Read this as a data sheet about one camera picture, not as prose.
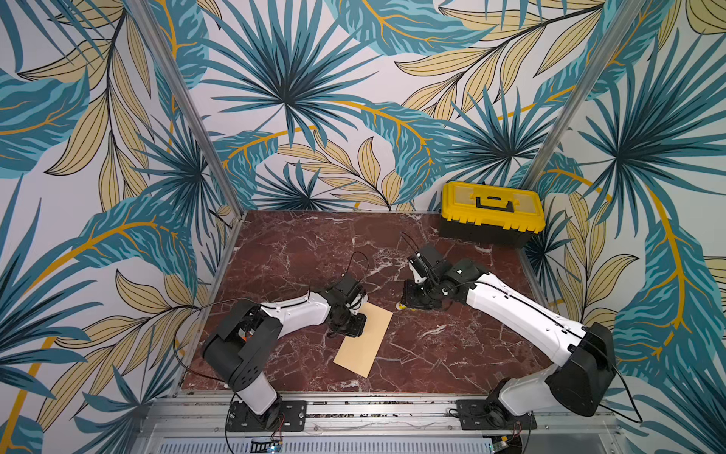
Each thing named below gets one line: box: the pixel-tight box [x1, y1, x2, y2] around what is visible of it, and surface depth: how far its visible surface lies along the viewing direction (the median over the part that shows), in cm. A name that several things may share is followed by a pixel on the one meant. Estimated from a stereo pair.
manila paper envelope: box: [332, 301, 394, 379], surface depth 86 cm
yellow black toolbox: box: [438, 180, 546, 248], surface depth 102 cm
